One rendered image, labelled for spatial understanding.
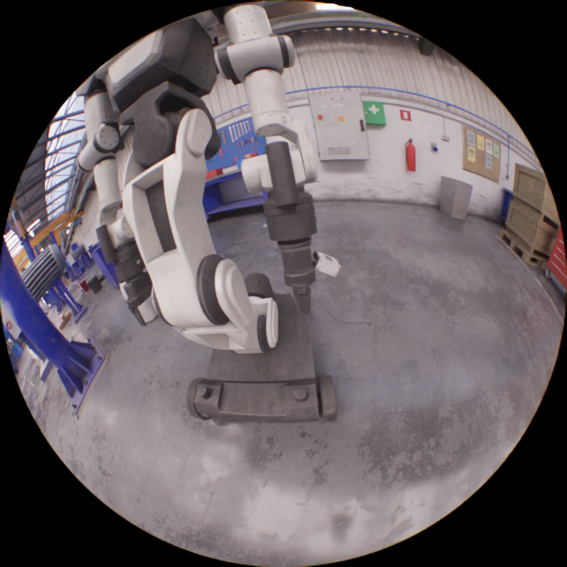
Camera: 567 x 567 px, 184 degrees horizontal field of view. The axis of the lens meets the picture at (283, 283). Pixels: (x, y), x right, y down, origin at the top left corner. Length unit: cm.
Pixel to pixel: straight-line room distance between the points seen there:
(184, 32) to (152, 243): 46
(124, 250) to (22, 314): 168
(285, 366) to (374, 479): 63
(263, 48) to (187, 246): 38
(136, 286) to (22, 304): 167
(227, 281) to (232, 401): 49
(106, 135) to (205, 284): 47
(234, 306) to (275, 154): 26
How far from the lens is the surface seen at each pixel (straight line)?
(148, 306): 164
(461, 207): 362
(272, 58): 39
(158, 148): 38
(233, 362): 78
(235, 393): 70
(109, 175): 56
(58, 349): 209
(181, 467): 105
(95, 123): 63
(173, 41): 48
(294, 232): 28
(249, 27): 47
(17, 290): 207
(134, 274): 52
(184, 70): 45
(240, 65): 39
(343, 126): 305
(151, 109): 41
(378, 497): 90
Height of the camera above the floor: 81
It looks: 39 degrees down
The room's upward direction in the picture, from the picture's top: 13 degrees counter-clockwise
